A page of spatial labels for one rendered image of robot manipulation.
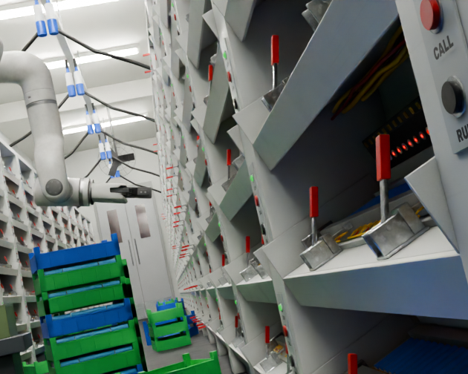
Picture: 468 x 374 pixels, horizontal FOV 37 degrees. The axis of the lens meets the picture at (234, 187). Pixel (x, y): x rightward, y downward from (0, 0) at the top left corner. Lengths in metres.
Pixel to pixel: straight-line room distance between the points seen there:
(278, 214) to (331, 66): 0.43
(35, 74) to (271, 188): 1.27
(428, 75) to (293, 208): 0.62
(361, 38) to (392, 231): 0.14
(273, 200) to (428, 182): 0.61
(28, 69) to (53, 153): 0.27
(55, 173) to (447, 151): 1.69
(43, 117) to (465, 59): 1.83
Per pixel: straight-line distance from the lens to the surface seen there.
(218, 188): 1.69
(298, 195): 1.00
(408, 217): 0.55
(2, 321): 1.86
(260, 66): 1.03
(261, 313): 1.68
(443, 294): 0.46
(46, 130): 2.10
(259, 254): 1.07
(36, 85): 2.14
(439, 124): 0.38
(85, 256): 2.60
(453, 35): 0.35
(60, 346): 2.57
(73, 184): 2.07
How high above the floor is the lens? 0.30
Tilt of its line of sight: 7 degrees up
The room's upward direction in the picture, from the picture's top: 12 degrees counter-clockwise
